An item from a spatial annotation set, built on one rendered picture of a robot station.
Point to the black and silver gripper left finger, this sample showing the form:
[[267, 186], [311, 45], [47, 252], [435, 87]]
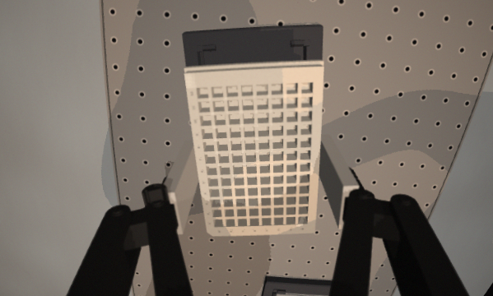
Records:
[[108, 269]]

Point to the beige perforated base plate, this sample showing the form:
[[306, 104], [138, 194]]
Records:
[[401, 82]]

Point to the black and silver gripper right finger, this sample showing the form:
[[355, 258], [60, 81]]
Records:
[[420, 264]]

